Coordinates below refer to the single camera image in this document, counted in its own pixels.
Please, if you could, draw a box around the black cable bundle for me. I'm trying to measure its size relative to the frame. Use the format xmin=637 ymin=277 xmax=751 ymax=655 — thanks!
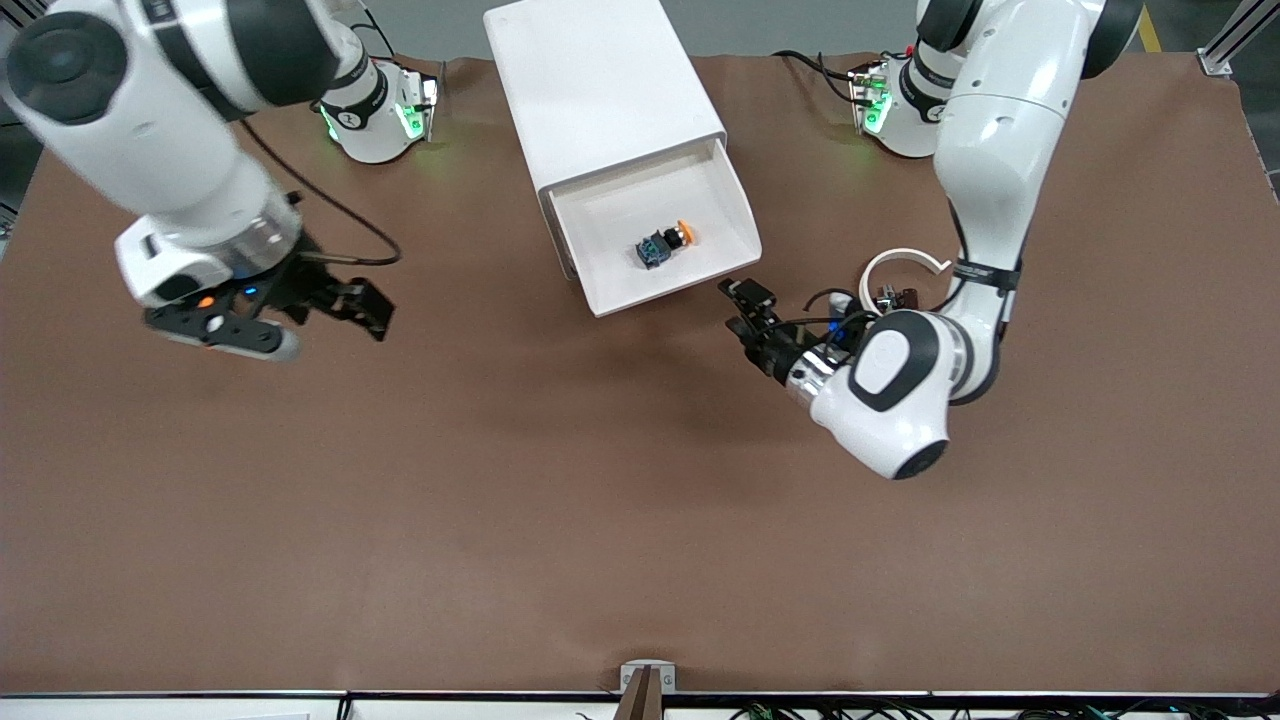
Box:
xmin=730 ymin=700 xmax=1280 ymax=720

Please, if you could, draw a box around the black base cable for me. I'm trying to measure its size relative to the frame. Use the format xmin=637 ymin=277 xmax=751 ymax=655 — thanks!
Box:
xmin=772 ymin=48 xmax=863 ymax=106

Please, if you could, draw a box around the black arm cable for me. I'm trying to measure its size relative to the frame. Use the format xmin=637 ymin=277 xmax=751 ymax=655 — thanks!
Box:
xmin=800 ymin=288 xmax=871 ymax=336
xmin=238 ymin=118 xmax=403 ymax=267

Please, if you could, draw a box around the white curved clamp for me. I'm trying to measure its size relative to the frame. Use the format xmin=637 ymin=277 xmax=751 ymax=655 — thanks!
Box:
xmin=860 ymin=247 xmax=953 ymax=303

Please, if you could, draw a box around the aluminium frame profile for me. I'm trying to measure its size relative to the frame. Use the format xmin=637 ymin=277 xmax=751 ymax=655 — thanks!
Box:
xmin=1198 ymin=0 xmax=1280 ymax=77

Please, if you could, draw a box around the grey table edge bracket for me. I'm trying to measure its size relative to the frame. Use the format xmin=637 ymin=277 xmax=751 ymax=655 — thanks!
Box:
xmin=612 ymin=667 xmax=666 ymax=720

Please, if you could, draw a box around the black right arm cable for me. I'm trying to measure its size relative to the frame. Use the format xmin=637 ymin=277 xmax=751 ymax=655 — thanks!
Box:
xmin=238 ymin=118 xmax=403 ymax=267

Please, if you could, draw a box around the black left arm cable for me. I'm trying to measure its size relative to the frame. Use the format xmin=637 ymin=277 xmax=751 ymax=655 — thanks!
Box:
xmin=800 ymin=288 xmax=871 ymax=336

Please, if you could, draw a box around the grey mount bracket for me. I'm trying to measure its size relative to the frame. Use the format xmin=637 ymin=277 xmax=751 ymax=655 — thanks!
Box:
xmin=620 ymin=660 xmax=677 ymax=694

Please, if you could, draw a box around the white table frame rail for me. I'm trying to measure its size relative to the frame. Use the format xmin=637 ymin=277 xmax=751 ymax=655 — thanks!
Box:
xmin=0 ymin=690 xmax=1280 ymax=720

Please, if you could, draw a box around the orange blue push button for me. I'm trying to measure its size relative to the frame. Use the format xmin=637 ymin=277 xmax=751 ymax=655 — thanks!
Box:
xmin=636 ymin=219 xmax=698 ymax=271

